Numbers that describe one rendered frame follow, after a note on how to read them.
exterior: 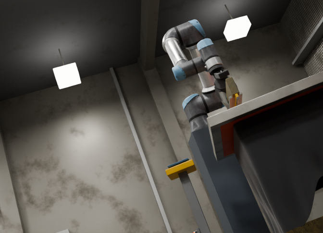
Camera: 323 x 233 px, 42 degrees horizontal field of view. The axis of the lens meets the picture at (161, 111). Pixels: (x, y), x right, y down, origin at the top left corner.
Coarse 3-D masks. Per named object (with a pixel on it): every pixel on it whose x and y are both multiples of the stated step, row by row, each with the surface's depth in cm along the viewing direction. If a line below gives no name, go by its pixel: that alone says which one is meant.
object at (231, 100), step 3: (240, 93) 168; (231, 96) 169; (240, 96) 170; (231, 99) 170; (234, 99) 171; (240, 99) 174; (231, 102) 173; (234, 102) 174; (240, 102) 177; (231, 105) 176; (234, 105) 178
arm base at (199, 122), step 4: (196, 116) 242; (200, 116) 242; (204, 116) 242; (192, 120) 243; (196, 120) 241; (200, 120) 240; (204, 120) 240; (192, 124) 242; (196, 124) 241; (200, 124) 239; (204, 124) 238; (192, 128) 241; (196, 128) 239; (200, 128) 238
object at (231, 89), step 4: (228, 80) 168; (232, 80) 167; (228, 84) 167; (232, 84) 167; (228, 88) 169; (232, 88) 166; (236, 88) 166; (228, 92) 173; (232, 92) 166; (236, 92) 166; (228, 96) 178; (232, 96) 167; (228, 100) 183
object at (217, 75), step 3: (216, 72) 191; (219, 72) 183; (222, 72) 181; (225, 72) 181; (228, 72) 181; (216, 75) 186; (219, 75) 181; (222, 75) 181; (225, 75) 181; (219, 78) 183
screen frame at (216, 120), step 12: (300, 84) 153; (312, 84) 152; (264, 96) 154; (276, 96) 153; (288, 96) 153; (240, 108) 154; (252, 108) 153; (264, 108) 156; (216, 120) 154; (228, 120) 154; (216, 132) 162; (216, 144) 178; (216, 156) 197; (228, 156) 206
